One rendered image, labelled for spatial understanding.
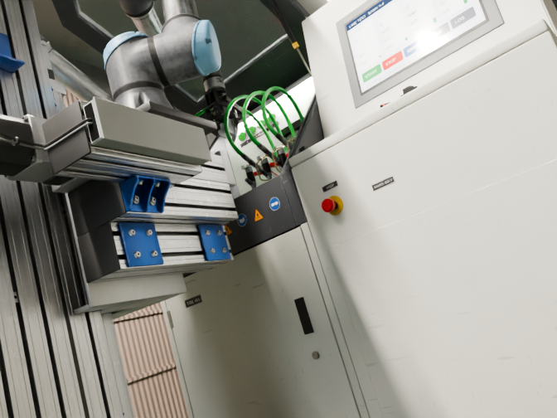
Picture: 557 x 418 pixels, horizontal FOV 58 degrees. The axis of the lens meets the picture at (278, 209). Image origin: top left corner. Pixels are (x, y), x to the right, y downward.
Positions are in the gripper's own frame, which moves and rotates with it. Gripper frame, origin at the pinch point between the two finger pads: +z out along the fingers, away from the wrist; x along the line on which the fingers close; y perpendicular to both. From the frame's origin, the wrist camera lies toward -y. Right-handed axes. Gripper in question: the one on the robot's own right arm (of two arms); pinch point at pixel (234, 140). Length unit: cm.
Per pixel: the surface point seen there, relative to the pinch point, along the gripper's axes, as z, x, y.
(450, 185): 49, 76, 23
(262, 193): 30.4, 23.2, 23.2
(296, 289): 60, 25, 23
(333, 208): 44, 47, 26
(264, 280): 55, 15, 23
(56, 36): -201, -210, -77
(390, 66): 5, 63, -3
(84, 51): -200, -221, -107
